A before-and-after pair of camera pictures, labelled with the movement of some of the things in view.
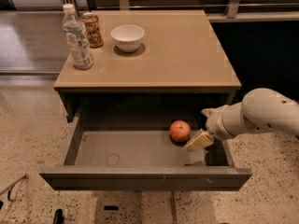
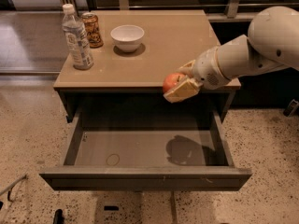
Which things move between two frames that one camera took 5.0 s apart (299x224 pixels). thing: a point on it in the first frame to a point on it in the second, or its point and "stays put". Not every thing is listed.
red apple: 179,131 to 172,80
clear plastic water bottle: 77,35 stays put
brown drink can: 91,21 stays put
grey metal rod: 8,188 stays put
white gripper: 215,123 to 206,68
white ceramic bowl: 127,38 stays put
